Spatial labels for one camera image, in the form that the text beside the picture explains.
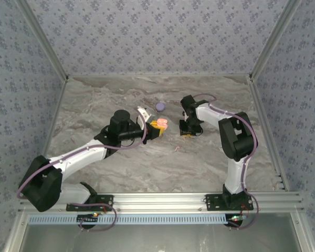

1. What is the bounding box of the black controller board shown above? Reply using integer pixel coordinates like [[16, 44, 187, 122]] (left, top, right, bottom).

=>
[[227, 214, 246, 227], [77, 213, 99, 224]]

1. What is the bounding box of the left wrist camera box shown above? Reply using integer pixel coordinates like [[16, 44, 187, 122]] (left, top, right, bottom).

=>
[[135, 106, 153, 124]]

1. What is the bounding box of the aluminium mounting rail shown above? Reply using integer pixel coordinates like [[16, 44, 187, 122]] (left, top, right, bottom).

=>
[[18, 192, 305, 213]]

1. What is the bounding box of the aluminium side rail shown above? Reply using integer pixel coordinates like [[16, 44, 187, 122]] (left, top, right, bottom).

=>
[[247, 75, 290, 192]]

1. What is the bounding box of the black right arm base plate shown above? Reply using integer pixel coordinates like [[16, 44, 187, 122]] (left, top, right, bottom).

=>
[[205, 194, 254, 212]]

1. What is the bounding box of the slotted light blue cable duct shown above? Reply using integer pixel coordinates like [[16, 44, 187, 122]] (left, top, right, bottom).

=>
[[28, 214, 230, 225]]

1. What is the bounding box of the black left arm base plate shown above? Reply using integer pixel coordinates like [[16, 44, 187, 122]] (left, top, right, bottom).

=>
[[66, 194, 114, 212]]

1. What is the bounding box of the aluminium frame post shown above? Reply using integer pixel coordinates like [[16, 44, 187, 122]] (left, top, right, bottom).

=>
[[248, 0, 304, 81], [14, 0, 69, 81]]

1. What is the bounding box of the aluminium frame leg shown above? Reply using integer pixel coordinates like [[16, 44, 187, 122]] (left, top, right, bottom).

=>
[[4, 212, 29, 252], [290, 212, 315, 252]]

